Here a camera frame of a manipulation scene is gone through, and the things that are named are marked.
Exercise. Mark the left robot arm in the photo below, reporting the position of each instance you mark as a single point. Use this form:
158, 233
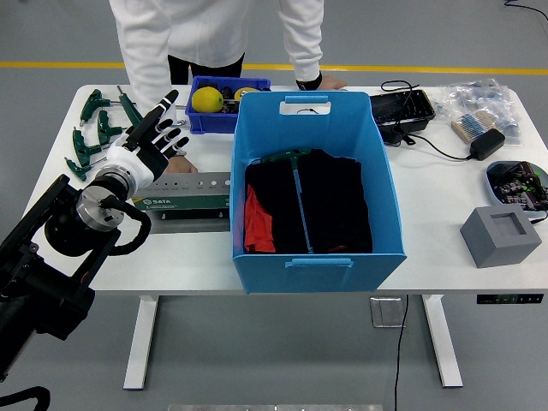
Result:
25, 274

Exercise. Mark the black power adapter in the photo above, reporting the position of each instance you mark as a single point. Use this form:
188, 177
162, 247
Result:
487, 144

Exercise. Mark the black cloth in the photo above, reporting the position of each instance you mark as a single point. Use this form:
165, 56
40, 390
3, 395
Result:
338, 201

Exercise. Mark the grey cube block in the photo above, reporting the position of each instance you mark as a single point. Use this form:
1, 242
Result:
492, 244

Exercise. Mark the black wristband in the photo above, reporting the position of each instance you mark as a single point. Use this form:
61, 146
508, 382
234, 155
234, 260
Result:
311, 82

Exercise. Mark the person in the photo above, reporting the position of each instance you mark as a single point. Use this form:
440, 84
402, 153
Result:
205, 25

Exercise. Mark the yellow tape roll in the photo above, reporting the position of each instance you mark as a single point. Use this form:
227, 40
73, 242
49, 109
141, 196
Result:
246, 93

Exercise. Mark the light blue bowl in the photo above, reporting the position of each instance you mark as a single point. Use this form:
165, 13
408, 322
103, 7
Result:
492, 190

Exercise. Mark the grey green wrench stand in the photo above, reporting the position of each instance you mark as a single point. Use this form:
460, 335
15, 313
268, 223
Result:
188, 201

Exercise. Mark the yellow lemon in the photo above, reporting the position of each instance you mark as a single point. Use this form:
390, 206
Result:
207, 99

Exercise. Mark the resistor strip bundle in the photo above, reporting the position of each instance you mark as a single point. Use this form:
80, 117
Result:
473, 125

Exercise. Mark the person's left forearm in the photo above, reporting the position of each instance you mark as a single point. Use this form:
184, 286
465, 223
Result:
308, 60

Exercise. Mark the dark brown cylinder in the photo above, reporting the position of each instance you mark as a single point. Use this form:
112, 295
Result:
227, 92

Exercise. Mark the pile of circuit boards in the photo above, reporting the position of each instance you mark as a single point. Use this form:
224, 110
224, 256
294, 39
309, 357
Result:
520, 184

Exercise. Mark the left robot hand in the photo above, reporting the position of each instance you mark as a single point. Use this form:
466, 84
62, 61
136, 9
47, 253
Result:
137, 162

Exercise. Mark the black table control panel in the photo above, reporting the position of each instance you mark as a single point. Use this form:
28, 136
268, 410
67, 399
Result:
509, 299

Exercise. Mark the small blue parts bin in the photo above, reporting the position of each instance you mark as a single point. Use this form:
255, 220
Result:
205, 124

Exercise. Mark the red cloth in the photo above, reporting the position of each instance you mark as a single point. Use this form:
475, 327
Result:
257, 222

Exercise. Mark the white table leg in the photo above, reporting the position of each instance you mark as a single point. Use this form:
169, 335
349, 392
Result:
139, 342
443, 342

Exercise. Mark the large blue folding box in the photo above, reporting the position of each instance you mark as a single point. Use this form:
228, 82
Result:
317, 278

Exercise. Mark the person's right hand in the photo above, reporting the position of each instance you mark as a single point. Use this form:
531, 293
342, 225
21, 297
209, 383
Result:
182, 166

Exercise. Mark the black plastic tray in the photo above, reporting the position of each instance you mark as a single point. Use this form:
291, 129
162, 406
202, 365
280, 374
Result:
400, 107

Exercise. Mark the person's left hand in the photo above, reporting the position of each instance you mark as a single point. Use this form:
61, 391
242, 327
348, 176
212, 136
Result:
333, 83

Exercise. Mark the metal floor outlet cover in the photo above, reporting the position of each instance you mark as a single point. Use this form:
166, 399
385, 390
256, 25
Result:
387, 311

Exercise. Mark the clear bag of blue parts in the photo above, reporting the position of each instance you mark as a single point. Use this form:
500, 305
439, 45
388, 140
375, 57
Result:
479, 96

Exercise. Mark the person's right forearm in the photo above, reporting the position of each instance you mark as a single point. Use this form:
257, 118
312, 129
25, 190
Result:
147, 81

